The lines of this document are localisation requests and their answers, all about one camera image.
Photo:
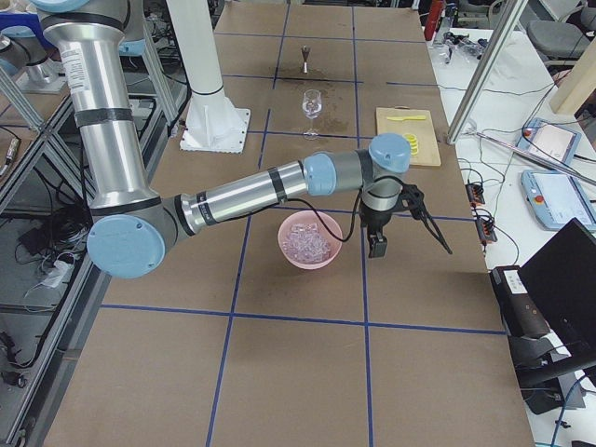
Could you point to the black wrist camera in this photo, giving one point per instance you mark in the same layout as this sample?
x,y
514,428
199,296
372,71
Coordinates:
x,y
412,200

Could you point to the blue storage bin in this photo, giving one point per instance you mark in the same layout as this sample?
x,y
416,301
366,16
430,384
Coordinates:
x,y
11,16

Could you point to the yellow plastic knife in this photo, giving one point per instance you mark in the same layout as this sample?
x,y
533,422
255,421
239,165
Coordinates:
x,y
402,118

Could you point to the red cylinder bottle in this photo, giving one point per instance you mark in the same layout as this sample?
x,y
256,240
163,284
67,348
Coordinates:
x,y
433,18

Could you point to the pink bowl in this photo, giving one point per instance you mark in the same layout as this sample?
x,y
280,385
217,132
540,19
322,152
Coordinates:
x,y
327,226

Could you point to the teach pendant far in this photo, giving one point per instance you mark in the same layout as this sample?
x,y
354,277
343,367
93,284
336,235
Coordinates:
x,y
547,139

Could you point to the clear wine glass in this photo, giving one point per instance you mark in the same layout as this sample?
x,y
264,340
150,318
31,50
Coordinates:
x,y
312,107

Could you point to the teach pendant near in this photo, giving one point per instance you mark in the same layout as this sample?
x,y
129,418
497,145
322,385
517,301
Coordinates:
x,y
556,199

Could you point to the aluminium frame post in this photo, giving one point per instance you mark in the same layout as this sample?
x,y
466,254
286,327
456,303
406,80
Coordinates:
x,y
501,33

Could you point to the metal rod green clamp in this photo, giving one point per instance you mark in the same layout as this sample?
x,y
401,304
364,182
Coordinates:
x,y
544,161

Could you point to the steel jigger cup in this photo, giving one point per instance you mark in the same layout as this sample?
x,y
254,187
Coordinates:
x,y
305,50

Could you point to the clear ice cubes pile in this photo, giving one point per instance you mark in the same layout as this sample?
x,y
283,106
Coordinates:
x,y
305,244

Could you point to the bamboo cutting board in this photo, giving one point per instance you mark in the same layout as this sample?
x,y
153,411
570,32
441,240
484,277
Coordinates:
x,y
429,155

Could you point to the teach pendant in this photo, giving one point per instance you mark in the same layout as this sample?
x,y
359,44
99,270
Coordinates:
x,y
547,139
556,199

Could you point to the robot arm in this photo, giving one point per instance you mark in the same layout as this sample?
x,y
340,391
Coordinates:
x,y
133,225

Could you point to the black laptop monitor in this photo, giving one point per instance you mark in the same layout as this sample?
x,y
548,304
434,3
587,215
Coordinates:
x,y
560,278

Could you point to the grey office chair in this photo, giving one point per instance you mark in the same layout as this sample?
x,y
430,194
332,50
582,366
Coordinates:
x,y
562,42

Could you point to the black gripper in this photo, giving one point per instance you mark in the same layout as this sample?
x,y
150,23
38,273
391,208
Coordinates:
x,y
376,219

